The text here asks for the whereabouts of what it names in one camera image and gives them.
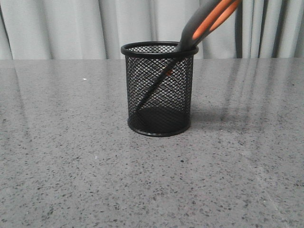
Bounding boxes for grey orange handled scissors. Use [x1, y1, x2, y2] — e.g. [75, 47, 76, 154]
[136, 0, 242, 110]

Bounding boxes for black mesh pen bucket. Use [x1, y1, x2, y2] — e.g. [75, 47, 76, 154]
[121, 41, 199, 137]

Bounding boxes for grey pleated curtain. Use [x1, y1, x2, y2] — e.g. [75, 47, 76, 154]
[0, 0, 304, 60]

